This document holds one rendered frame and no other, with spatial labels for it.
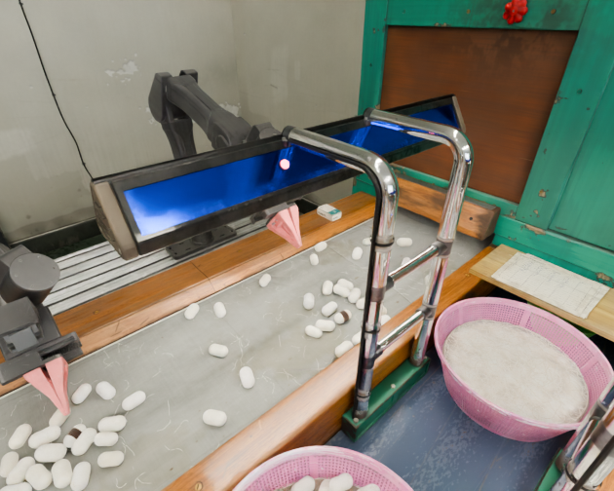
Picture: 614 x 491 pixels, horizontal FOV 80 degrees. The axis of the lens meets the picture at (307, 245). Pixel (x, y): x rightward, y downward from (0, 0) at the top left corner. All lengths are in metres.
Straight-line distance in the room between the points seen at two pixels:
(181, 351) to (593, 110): 0.85
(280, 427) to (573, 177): 0.72
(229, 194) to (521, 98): 0.67
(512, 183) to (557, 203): 0.10
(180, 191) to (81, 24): 2.19
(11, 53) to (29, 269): 1.95
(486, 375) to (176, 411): 0.49
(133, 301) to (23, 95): 1.84
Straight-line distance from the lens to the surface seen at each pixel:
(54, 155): 2.58
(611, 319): 0.86
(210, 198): 0.41
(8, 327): 0.59
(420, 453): 0.66
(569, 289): 0.89
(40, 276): 0.62
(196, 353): 0.69
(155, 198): 0.39
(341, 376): 0.61
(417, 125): 0.52
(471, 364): 0.72
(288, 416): 0.57
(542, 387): 0.73
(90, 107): 2.57
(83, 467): 0.61
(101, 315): 0.79
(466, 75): 0.96
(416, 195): 1.01
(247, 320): 0.73
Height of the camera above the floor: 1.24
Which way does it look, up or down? 33 degrees down
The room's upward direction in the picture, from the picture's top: straight up
